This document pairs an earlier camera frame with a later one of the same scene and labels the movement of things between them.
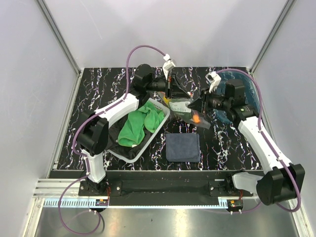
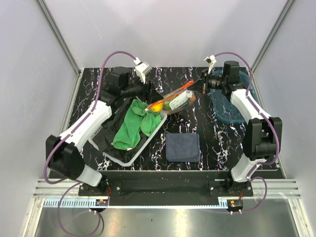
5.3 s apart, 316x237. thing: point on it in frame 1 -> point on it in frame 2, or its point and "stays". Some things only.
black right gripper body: x=214 y=101 -> x=210 y=82
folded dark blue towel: x=182 y=147 stays
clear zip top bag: x=179 y=107 -> x=179 y=99
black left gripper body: x=159 y=84 -> x=139 y=89
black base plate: x=205 y=188 stays
